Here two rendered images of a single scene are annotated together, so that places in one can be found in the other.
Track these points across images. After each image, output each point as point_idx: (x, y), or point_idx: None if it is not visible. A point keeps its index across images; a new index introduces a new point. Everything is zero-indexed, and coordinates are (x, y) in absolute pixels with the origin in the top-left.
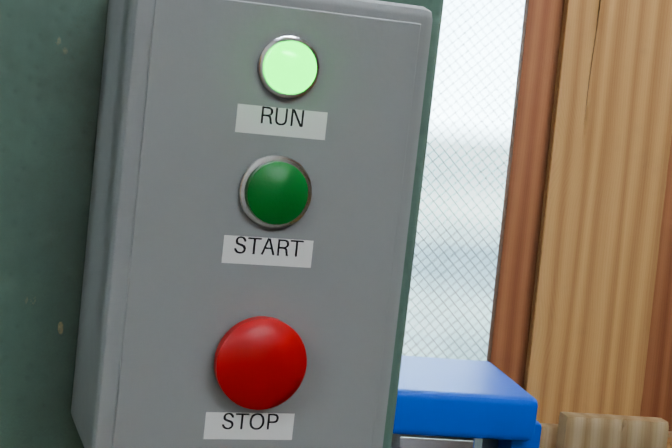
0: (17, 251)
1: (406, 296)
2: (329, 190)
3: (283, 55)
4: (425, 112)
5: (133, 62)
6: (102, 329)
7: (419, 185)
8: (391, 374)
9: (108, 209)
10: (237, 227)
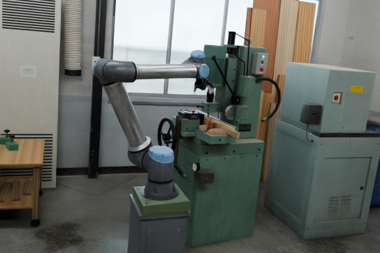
0: (249, 65)
1: None
2: (264, 61)
3: (263, 56)
4: None
5: (257, 56)
6: (255, 68)
7: None
8: None
9: (255, 62)
10: (260, 63)
